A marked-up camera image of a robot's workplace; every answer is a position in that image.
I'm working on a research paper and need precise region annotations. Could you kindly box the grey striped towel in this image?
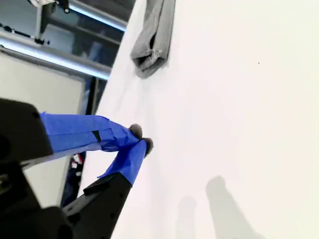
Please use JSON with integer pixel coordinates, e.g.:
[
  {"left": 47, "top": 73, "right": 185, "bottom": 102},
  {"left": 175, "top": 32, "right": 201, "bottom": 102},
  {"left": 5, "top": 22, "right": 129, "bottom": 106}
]
[{"left": 130, "top": 0, "right": 176, "bottom": 80}]

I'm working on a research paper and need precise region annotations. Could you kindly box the dark printed bag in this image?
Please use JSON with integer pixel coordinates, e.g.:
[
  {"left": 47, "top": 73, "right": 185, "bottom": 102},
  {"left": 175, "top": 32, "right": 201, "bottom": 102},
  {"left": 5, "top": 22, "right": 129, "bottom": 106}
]
[{"left": 61, "top": 152, "right": 87, "bottom": 207}]

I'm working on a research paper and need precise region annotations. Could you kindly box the white board panel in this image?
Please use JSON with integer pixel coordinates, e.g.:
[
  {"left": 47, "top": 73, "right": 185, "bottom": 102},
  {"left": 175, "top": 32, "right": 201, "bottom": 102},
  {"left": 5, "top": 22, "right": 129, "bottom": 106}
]
[{"left": 0, "top": 48, "right": 87, "bottom": 209}]

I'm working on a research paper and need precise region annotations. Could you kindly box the silver metal stand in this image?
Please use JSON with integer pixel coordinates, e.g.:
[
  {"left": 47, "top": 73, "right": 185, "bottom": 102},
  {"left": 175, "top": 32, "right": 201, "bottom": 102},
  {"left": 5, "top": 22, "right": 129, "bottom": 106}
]
[{"left": 24, "top": 0, "right": 72, "bottom": 45}]

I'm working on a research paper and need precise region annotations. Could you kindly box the grey metal frame rail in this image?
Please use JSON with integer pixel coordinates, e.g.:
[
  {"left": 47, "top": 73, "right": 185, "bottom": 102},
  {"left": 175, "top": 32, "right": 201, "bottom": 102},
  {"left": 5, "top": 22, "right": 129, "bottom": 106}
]
[{"left": 0, "top": 31, "right": 112, "bottom": 81}]

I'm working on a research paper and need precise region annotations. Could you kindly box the bright metal frame rail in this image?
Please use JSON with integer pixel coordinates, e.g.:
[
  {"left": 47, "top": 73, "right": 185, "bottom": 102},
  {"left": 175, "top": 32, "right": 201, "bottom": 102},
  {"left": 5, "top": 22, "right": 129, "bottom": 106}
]
[{"left": 67, "top": 0, "right": 129, "bottom": 32}]

